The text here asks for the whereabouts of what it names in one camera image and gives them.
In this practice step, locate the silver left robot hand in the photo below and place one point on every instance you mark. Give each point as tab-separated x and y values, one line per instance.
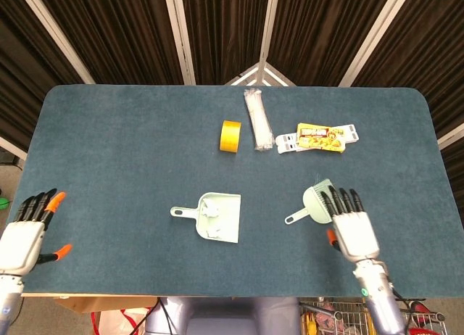
20	244

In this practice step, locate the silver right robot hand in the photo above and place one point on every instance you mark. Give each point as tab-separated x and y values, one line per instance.
355	237

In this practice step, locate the mint green hand brush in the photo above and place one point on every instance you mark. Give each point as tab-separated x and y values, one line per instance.
313	208

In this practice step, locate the mint green plastic dustpan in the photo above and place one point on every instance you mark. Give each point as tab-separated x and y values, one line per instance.
228	219

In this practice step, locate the small white paper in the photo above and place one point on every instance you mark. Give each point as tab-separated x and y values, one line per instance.
214	233

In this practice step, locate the large white paper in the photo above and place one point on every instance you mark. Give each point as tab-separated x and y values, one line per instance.
211	208

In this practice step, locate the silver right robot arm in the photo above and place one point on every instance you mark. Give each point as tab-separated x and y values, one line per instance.
380	302

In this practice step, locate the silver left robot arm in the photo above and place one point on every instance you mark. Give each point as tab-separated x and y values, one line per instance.
9	302

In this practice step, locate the yellow packing tape roll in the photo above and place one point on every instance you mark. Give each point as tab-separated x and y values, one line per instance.
231	137

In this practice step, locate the yellow printed food box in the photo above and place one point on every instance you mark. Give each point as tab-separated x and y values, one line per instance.
319	138

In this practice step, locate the yellow snack package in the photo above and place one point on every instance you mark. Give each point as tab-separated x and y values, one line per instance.
286	143

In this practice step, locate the blue felt table cover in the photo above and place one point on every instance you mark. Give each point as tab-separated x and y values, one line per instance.
108	150

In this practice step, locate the clear bag of white straws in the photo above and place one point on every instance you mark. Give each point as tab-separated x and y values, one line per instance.
259	121

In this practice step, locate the silver robot torso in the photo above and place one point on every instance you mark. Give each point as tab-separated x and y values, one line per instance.
224	317

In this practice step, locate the dark brown curtain panel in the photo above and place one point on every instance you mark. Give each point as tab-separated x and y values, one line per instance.
119	34
224	27
21	77
319	34
435	59

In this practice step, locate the white partition frame post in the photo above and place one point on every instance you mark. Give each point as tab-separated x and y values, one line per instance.
179	34
12	148
451	137
268	27
373	37
54	34

